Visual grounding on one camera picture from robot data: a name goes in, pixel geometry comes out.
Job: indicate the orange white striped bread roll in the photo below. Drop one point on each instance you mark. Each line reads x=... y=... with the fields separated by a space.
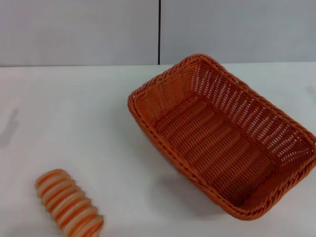
x=69 y=205

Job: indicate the orange woven plastic basket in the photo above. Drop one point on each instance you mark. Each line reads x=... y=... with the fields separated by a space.
x=209 y=138

